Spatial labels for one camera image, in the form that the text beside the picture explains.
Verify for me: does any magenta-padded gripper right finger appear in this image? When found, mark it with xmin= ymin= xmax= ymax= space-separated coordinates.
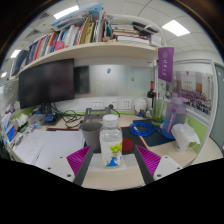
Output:
xmin=133 ymin=144 xmax=184 ymax=185

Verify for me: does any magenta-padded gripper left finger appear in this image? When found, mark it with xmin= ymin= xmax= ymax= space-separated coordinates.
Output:
xmin=44 ymin=144 xmax=95 ymax=187

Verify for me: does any clear plastic drink bottle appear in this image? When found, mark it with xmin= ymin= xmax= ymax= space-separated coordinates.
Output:
xmin=99 ymin=114 xmax=124 ymax=169

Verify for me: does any large purple water bottle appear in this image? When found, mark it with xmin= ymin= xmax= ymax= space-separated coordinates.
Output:
xmin=162 ymin=94 xmax=188 ymax=140

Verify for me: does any blank white paper sheet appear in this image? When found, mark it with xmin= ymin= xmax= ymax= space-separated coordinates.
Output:
xmin=33 ymin=129 xmax=86 ymax=170

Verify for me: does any navy blue mouse pad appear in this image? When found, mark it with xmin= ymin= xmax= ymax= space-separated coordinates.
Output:
xmin=132 ymin=119 xmax=176 ymax=148

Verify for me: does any flat round red coaster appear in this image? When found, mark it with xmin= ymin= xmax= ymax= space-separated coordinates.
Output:
xmin=121 ymin=138 xmax=135 ymax=154

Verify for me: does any grey cup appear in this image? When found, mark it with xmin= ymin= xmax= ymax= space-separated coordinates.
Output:
xmin=80 ymin=121 xmax=104 ymax=154

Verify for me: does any black desk mat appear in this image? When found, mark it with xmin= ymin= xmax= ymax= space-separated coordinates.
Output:
xmin=46 ymin=125 xmax=149 ymax=156

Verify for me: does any white crumpled tissue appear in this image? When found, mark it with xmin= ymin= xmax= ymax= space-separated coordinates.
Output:
xmin=170 ymin=122 xmax=202 ymax=154

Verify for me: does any grey metal laptop stand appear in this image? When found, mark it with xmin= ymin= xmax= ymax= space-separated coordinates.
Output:
xmin=83 ymin=107 xmax=113 ymax=124

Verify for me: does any tall clear glass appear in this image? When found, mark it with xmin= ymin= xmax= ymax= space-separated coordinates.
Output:
xmin=152 ymin=98 xmax=166 ymax=126

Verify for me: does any handwritten white paper sheet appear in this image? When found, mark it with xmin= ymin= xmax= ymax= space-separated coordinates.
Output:
xmin=14 ymin=129 xmax=51 ymax=165

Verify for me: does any blue electronics board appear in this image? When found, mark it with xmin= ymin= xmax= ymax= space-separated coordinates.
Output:
xmin=44 ymin=113 xmax=58 ymax=123

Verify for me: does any white ceramic jar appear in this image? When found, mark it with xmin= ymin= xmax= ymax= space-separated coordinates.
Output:
xmin=134 ymin=98 xmax=148 ymax=116

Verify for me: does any clear plastic box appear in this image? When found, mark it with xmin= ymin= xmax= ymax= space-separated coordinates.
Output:
xmin=28 ymin=113 xmax=46 ymax=129

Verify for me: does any dark wine bottle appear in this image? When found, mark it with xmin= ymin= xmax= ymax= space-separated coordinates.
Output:
xmin=146 ymin=80 xmax=156 ymax=109

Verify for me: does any white tissue pack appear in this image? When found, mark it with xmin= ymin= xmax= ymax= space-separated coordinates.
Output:
xmin=11 ymin=113 xmax=29 ymax=129

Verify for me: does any blue tissue box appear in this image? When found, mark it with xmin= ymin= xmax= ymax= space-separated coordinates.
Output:
xmin=0 ymin=113 xmax=18 ymax=145

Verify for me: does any group photo poster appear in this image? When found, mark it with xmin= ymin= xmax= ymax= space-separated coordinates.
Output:
xmin=173 ymin=70 xmax=214 ymax=116

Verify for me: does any black computer monitor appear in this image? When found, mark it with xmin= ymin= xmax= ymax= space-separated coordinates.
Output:
xmin=18 ymin=58 xmax=76 ymax=116

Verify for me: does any purple hanging banner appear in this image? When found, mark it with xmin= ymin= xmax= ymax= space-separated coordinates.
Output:
xmin=157 ymin=46 xmax=175 ymax=83

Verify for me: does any shelf unit with books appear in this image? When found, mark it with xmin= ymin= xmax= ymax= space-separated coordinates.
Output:
xmin=9 ymin=3 xmax=166 ymax=79

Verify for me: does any blue coiled cable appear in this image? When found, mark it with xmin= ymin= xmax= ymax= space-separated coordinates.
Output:
xmin=128 ymin=121 xmax=161 ymax=138

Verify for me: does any black cable tangle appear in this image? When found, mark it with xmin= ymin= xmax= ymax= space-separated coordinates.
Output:
xmin=49 ymin=104 xmax=86 ymax=129

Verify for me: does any white wall socket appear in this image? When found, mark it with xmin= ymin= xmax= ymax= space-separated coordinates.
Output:
xmin=108 ymin=98 xmax=119 ymax=110
xmin=91 ymin=98 xmax=104 ymax=110
xmin=120 ymin=98 xmax=133 ymax=110

